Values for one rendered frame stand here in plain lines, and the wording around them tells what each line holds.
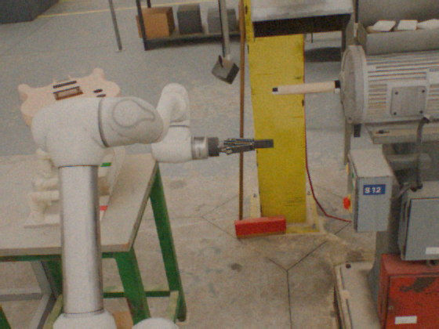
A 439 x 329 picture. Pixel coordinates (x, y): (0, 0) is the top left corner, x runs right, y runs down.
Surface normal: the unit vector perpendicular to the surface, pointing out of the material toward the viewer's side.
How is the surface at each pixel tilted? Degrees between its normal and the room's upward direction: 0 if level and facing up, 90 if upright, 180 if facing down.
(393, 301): 90
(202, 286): 0
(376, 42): 90
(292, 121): 90
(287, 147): 90
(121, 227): 0
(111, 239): 0
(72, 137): 62
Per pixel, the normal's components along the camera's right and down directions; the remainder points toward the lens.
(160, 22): -0.14, 0.51
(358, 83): -0.11, 0.10
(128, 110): 0.07, -0.11
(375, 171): -0.11, -0.86
